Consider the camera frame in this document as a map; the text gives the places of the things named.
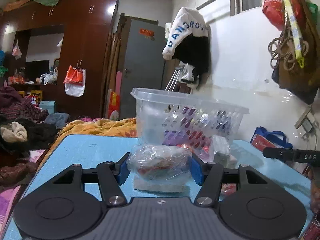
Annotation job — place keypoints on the small hanging plastic bag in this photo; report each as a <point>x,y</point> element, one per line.
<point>17,50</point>

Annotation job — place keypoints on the teal box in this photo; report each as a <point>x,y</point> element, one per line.
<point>47,107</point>

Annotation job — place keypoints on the clear plastic bag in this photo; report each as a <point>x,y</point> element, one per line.
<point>160,160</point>

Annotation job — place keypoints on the blue shopping bag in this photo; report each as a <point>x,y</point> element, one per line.
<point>272,137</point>

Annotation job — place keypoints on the black garment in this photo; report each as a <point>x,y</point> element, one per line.
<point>195,55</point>

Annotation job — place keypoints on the black television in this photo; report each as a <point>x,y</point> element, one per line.
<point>37,70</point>

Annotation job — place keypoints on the pink board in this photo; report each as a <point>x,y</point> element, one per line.
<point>119,82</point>

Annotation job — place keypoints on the brown wooden wardrobe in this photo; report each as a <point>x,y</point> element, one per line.
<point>85,42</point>

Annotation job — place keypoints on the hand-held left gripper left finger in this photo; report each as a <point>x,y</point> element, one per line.
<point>123,172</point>

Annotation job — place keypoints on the red and yellow bag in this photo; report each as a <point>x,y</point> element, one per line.
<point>114,105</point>

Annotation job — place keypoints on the white hoodie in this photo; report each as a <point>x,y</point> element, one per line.
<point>187,27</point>

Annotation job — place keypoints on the wall power socket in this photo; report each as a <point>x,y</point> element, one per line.
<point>308,126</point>

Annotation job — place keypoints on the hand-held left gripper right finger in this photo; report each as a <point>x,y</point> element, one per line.
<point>197,172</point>

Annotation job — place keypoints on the orange blanket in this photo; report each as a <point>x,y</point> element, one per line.
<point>100,128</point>

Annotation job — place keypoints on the metal crutches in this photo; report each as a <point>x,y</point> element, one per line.
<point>173,78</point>

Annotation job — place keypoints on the white hanging cloth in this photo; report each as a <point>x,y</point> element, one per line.
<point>191,73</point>

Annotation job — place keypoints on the grey door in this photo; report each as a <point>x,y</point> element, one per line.
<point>145,62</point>

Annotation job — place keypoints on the wooden planks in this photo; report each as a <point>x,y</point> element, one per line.
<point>112,67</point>

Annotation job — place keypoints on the grey blue cloth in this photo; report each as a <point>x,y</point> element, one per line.
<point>57,119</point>

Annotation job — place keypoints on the pile of dark clothes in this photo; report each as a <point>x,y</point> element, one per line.
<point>25,107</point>

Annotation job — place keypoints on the red box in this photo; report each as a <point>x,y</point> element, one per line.
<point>228,189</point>

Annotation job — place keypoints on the red plastic bag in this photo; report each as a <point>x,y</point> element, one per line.
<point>275,11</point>

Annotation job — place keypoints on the white plastic basket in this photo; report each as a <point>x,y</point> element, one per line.
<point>150,115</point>

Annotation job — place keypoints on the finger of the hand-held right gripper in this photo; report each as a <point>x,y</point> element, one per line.
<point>280,154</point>

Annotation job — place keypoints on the beige cloth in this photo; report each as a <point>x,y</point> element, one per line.
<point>13,131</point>

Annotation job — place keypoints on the orange and white plastic bag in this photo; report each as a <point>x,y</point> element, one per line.
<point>75,82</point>

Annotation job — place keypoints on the brown hanging bag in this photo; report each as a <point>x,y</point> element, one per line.
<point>305,80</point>

